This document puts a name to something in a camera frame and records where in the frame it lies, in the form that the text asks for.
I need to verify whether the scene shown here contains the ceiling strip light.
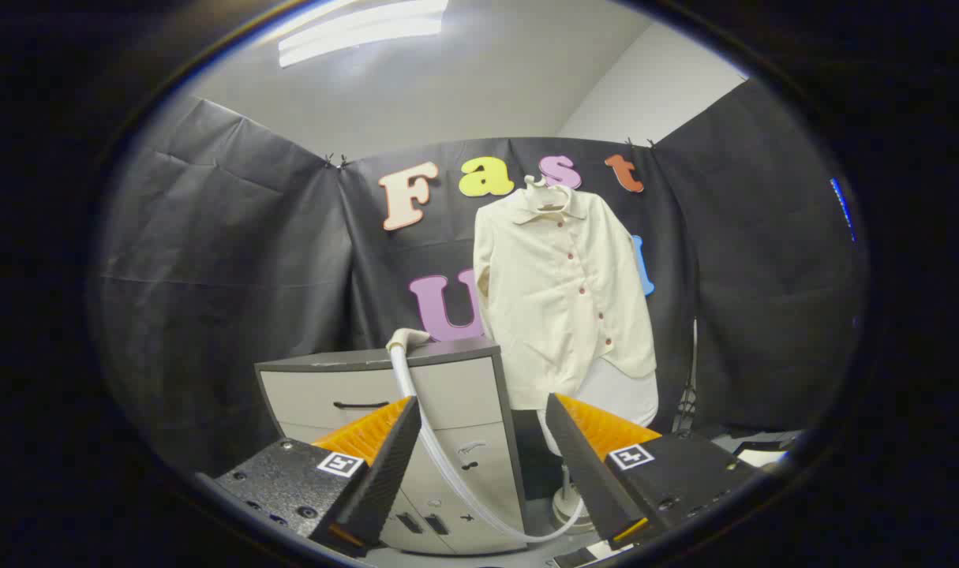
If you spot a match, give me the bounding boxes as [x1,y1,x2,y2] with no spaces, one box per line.
[278,0,450,69]

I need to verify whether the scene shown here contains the black backdrop cloth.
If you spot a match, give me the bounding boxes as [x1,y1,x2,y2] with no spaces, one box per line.
[92,75,871,474]

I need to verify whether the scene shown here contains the cream button-up shirt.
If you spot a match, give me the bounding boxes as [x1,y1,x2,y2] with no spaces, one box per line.
[473,183,658,411]

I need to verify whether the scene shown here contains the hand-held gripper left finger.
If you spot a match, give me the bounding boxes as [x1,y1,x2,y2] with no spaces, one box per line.
[195,396,423,558]

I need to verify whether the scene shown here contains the grey drawer cabinet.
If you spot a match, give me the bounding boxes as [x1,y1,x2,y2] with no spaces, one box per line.
[255,338,527,555]

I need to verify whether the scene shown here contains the white clothes hanger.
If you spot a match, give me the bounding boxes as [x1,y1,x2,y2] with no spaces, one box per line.
[525,174,575,211]

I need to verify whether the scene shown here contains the hanging black cable bundle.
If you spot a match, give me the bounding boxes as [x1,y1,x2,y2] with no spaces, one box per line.
[672,316,701,435]

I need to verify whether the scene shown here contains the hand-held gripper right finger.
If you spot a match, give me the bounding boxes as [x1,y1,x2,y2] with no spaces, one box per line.
[544,392,764,551]

